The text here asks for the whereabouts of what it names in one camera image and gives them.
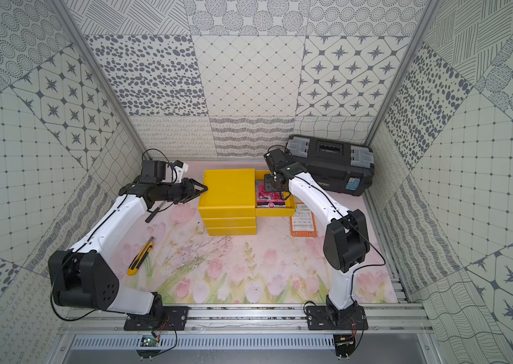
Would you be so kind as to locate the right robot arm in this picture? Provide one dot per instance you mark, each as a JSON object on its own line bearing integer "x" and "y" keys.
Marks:
{"x": 346, "y": 241}

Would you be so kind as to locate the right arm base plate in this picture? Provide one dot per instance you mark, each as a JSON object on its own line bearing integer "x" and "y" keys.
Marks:
{"x": 320, "y": 318}

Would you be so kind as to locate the yellow drawer cabinet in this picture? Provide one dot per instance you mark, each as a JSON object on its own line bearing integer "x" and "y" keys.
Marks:
{"x": 228, "y": 208}

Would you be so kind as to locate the orange seed bag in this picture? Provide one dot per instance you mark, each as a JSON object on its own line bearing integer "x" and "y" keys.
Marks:
{"x": 303, "y": 222}

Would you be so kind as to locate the floral table mat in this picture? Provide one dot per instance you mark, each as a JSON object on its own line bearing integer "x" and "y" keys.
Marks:
{"x": 188, "y": 266}

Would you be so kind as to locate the pink flower seed bag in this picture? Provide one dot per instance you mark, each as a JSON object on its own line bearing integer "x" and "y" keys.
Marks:
{"x": 266, "y": 200}

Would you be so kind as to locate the yellow top drawer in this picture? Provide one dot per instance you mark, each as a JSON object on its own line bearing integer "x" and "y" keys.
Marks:
{"x": 286, "y": 211}

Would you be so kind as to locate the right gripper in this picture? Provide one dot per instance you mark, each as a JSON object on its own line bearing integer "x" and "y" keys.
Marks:
{"x": 269, "y": 188}

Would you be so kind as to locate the aluminium mounting rail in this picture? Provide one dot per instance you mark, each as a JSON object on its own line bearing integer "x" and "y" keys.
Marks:
{"x": 400, "y": 318}

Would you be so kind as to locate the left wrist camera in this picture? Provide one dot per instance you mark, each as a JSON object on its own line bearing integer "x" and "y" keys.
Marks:
{"x": 155, "y": 171}

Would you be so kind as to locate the yellow utility knife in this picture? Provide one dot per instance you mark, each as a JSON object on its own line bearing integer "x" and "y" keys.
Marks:
{"x": 140, "y": 257}

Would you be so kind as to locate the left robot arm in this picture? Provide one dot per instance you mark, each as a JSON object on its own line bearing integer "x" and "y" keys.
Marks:
{"x": 82, "y": 276}

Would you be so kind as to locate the black toolbox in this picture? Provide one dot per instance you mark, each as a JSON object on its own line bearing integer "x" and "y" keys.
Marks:
{"x": 336, "y": 166}

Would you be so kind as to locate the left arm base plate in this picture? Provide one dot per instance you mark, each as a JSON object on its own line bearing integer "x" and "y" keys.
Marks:
{"x": 169, "y": 317}

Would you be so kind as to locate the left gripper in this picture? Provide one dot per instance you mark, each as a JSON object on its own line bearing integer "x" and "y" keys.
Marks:
{"x": 181, "y": 190}

